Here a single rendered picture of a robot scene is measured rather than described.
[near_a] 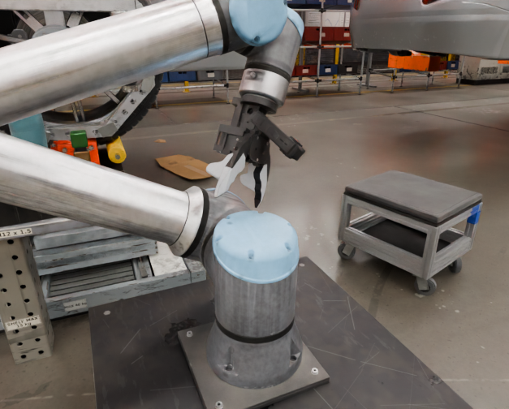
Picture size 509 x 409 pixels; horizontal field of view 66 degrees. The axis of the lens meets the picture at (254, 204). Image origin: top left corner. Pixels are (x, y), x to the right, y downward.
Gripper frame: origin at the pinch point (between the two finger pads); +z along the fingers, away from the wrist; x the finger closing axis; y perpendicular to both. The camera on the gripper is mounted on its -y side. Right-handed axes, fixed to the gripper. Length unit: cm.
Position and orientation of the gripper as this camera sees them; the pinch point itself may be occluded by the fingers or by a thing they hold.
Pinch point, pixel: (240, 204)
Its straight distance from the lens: 74.7
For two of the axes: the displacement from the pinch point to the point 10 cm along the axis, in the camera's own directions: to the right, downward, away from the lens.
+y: -8.4, -2.4, 4.9
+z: -2.7, 9.6, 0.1
